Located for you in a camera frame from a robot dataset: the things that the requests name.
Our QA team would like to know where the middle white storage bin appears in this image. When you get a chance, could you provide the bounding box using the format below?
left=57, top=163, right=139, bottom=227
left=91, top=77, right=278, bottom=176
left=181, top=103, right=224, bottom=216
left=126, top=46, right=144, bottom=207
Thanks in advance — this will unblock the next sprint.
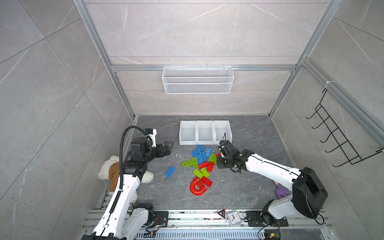
left=197, top=121, right=214, bottom=145

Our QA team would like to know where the purple toy fork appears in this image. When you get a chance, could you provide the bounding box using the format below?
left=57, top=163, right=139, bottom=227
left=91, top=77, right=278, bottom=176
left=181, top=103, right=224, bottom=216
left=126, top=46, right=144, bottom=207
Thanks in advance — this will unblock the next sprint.
left=274, top=181, right=292, bottom=199

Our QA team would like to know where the green lego brick long left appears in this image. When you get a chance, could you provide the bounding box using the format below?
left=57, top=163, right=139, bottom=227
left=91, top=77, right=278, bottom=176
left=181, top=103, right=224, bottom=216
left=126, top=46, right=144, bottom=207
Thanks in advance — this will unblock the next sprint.
left=182, top=158, right=199, bottom=169

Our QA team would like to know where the red horseshoe magnet toy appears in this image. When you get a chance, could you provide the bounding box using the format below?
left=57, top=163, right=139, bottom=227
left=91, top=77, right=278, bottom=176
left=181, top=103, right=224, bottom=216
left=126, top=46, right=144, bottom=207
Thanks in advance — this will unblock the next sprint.
left=190, top=177, right=207, bottom=196

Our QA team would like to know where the red triangle sign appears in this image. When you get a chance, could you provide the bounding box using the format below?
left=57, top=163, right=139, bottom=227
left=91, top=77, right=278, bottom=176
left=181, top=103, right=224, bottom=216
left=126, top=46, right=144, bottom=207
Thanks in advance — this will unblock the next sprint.
left=215, top=208, right=227, bottom=220

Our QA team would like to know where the black wire hook rack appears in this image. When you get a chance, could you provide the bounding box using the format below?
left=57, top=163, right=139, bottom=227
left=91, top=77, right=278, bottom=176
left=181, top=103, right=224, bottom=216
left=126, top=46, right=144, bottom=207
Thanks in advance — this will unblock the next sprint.
left=306, top=88, right=384, bottom=168

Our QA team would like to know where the left white storage bin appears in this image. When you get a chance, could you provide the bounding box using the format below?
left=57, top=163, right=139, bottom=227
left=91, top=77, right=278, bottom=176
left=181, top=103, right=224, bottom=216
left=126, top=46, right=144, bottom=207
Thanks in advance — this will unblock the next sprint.
left=179, top=121, right=198, bottom=145

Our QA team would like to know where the white brown plush toy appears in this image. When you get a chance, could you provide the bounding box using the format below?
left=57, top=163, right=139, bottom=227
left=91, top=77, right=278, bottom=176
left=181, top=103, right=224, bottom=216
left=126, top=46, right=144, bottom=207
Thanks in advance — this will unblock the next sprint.
left=98, top=155, right=154, bottom=204

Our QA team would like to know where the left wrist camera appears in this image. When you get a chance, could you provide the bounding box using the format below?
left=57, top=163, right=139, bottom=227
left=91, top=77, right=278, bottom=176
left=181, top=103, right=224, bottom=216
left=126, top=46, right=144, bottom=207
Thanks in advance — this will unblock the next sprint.
left=144, top=128, right=157, bottom=148

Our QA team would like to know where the blue lego brick long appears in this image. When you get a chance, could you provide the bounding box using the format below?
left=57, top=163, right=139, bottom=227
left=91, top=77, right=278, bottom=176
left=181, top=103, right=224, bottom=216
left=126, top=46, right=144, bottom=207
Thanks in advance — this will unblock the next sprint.
left=191, top=149, right=202, bottom=156

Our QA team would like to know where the white storage bin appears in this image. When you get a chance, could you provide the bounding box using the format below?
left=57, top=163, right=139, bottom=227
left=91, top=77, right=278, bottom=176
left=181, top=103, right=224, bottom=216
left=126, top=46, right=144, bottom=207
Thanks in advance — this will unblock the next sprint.
left=213, top=120, right=233, bottom=145
left=179, top=121, right=198, bottom=145
left=197, top=121, right=214, bottom=145

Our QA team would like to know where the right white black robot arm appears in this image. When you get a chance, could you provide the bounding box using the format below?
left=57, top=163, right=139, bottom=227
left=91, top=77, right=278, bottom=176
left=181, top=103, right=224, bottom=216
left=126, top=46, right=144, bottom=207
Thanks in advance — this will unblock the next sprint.
left=217, top=140, right=328, bottom=226

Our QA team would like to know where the lone blue lego brick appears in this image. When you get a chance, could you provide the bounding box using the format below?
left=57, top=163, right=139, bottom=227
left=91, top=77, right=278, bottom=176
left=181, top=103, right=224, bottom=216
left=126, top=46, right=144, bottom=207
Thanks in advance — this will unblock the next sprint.
left=165, top=166, right=176, bottom=178

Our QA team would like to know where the blue lego brick top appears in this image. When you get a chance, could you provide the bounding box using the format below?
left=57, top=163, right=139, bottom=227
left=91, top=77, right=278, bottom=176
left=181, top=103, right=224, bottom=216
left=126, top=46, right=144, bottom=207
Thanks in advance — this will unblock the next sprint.
left=197, top=145, right=205, bottom=152

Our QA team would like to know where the small clear clock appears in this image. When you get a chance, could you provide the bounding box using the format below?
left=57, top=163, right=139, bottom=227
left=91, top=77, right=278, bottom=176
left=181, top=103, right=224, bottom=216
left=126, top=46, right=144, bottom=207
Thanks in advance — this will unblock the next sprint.
left=226, top=210, right=243, bottom=227

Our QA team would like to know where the white wire mesh basket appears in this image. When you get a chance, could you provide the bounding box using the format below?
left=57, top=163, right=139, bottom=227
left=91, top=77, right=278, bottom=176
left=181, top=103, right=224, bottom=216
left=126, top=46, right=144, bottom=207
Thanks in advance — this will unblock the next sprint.
left=162, top=66, right=235, bottom=95

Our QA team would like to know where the right white storage bin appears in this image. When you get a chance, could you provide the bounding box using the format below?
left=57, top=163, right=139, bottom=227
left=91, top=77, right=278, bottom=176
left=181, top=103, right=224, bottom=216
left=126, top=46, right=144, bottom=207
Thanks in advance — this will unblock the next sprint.
left=213, top=120, right=233, bottom=145

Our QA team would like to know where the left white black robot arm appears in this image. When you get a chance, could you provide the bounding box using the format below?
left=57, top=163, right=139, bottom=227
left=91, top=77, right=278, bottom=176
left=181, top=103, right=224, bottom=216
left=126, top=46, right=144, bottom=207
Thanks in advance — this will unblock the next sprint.
left=82, top=126, right=174, bottom=240

